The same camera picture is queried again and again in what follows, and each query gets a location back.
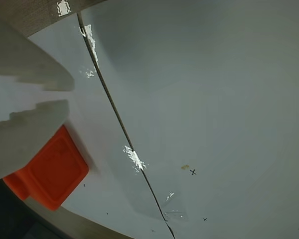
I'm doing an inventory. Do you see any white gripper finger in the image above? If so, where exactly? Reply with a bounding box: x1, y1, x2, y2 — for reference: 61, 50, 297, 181
0, 99, 70, 185
0, 7, 75, 92

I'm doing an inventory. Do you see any orange square block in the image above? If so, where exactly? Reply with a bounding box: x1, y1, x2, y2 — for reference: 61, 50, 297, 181
2, 124, 90, 212

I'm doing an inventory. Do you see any clear tape strip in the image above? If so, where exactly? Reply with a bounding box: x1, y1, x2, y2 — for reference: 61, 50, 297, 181
123, 145, 147, 175
79, 24, 101, 78
56, 0, 73, 16
157, 191, 189, 223

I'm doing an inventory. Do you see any white paper sheet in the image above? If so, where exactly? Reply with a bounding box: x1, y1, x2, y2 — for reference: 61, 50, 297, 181
0, 11, 175, 239
77, 0, 299, 239

